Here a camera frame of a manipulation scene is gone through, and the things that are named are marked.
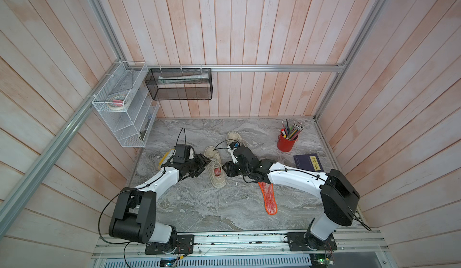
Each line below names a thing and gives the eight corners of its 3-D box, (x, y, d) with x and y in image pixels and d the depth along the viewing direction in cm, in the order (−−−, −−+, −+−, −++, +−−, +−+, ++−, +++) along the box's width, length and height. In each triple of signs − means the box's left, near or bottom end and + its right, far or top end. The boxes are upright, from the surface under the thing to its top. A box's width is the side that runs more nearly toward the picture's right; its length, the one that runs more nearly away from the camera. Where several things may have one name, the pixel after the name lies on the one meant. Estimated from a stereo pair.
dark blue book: (297, 172, 97) (299, 169, 95) (293, 155, 104) (294, 153, 102) (321, 172, 97) (323, 169, 95) (315, 155, 104) (317, 153, 102)
